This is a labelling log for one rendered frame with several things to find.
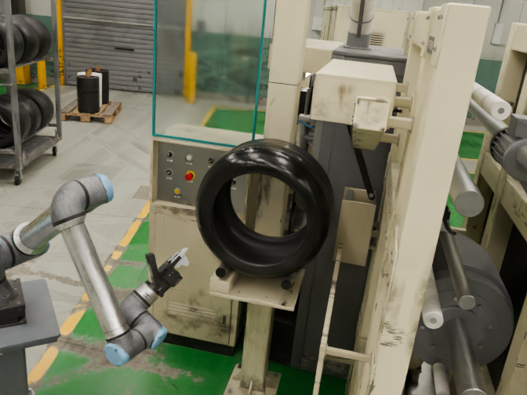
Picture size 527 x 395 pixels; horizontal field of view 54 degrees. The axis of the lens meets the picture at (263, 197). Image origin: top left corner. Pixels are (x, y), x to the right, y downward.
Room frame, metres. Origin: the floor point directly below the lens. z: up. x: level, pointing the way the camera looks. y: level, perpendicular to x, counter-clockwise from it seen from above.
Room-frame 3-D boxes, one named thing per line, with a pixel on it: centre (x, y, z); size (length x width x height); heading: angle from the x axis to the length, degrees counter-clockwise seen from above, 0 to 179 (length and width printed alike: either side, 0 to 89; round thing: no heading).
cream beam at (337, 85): (1.87, -0.29, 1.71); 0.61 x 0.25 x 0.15; 170
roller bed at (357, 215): (2.20, -0.43, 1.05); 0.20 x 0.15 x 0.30; 170
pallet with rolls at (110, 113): (8.56, 3.02, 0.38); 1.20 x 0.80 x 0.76; 8
